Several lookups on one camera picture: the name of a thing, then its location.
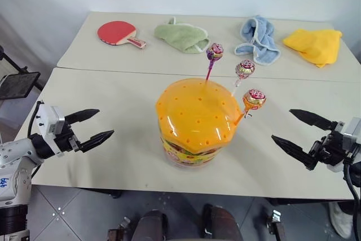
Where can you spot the green towel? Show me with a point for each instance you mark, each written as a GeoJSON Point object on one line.
{"type": "Point", "coordinates": [180, 36]}

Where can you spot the orange stick lollipop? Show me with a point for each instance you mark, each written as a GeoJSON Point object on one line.
{"type": "Point", "coordinates": [254, 98]}

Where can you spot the metal bracket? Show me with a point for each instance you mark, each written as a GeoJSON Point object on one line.
{"type": "Point", "coordinates": [276, 225]}
{"type": "Point", "coordinates": [118, 229]}

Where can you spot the black tripod stand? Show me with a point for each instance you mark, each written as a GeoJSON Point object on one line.
{"type": "Point", "coordinates": [12, 63]}

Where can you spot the blue towel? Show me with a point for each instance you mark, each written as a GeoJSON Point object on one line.
{"type": "Point", "coordinates": [259, 37]}

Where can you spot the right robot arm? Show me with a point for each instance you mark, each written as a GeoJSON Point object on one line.
{"type": "Point", "coordinates": [356, 171]}

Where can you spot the black tablet screen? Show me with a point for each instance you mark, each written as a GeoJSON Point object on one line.
{"type": "Point", "coordinates": [18, 84]}

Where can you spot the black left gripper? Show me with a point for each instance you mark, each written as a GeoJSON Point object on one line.
{"type": "Point", "coordinates": [65, 142]}

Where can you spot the orange burger lollipop jar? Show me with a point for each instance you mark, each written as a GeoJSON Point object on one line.
{"type": "Point", "coordinates": [194, 117]}

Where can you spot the white shoe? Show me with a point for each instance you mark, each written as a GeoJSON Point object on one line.
{"type": "Point", "coordinates": [339, 219]}

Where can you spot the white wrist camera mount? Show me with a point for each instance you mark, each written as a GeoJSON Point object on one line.
{"type": "Point", "coordinates": [352, 132]}
{"type": "Point", "coordinates": [50, 119]}

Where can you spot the white stick lollipop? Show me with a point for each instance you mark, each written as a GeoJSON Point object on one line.
{"type": "Point", "coordinates": [245, 69]}

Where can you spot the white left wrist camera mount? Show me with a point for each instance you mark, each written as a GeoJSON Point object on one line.
{"type": "Point", "coordinates": [50, 119]}

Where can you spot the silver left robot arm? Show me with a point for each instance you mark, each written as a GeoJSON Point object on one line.
{"type": "Point", "coordinates": [14, 153]}

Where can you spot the purple stick lollipop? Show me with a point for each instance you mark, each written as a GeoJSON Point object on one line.
{"type": "Point", "coordinates": [215, 51]}

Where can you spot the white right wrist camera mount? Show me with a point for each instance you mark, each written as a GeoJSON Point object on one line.
{"type": "Point", "coordinates": [352, 132]}

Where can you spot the dark rounded shape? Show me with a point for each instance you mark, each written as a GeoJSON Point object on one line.
{"type": "Point", "coordinates": [222, 224]}
{"type": "Point", "coordinates": [150, 225]}

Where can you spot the yellow cloth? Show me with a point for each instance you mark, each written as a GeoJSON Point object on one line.
{"type": "Point", "coordinates": [316, 44]}

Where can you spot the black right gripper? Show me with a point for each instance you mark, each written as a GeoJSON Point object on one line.
{"type": "Point", "coordinates": [328, 150]}

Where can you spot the red table tennis paddle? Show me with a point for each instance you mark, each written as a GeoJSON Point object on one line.
{"type": "Point", "coordinates": [117, 32]}

